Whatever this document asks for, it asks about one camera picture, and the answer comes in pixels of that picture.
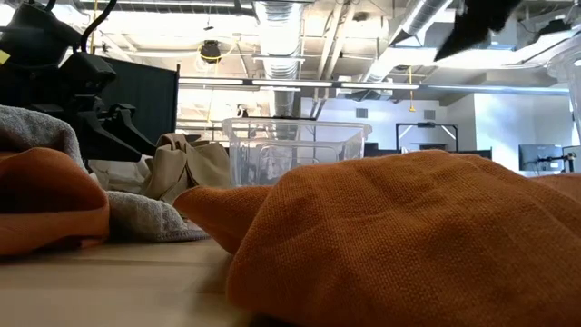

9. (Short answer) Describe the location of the round silver ceiling duct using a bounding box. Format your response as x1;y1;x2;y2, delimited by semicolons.
252;0;305;118

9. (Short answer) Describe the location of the clear plastic bin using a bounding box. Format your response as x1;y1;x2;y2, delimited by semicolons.
546;34;581;142
221;116;373;188

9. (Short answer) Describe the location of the long ceiling light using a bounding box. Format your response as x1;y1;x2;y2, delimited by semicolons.
178;77;246;87
251;79;335;89
340;81;421;91

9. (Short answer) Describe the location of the yellow hanging cord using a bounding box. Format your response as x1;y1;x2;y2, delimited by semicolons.
407;65;418;114

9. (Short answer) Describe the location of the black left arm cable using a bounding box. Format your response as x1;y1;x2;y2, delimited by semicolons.
80;0;118;54

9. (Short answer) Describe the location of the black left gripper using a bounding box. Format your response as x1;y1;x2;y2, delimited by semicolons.
27;51;158;164

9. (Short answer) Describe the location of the orange towel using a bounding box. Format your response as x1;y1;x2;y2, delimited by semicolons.
172;149;581;327
0;146;112;256

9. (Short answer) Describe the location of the tan towel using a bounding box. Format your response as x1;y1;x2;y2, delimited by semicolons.
140;133;232;204

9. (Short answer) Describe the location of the gray towel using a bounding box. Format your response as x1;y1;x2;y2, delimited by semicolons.
0;104;211;243

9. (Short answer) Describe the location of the black frame stand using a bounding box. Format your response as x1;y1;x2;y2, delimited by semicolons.
395;121;459;154

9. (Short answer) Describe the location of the slanted silver ceiling duct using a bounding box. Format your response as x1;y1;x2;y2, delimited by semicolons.
362;0;455;83

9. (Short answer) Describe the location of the black hanging cable reel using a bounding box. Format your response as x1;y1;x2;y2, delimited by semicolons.
198;39;223;64

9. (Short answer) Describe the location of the black divider panel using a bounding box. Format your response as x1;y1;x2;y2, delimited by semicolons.
97;56;181;145

